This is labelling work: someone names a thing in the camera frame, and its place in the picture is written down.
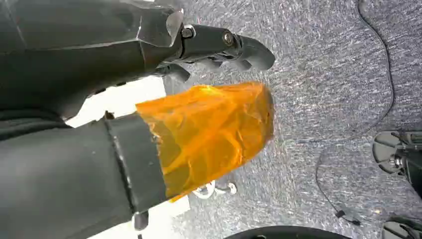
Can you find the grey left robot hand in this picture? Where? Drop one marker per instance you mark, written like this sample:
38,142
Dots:
66,178

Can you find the ribbed grey left robot arm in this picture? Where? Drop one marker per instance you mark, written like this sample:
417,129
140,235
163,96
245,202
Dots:
23,123

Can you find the white chair base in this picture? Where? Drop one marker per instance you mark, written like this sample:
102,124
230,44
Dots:
206,192

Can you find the black round base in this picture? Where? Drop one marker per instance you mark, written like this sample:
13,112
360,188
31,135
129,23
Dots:
286,233

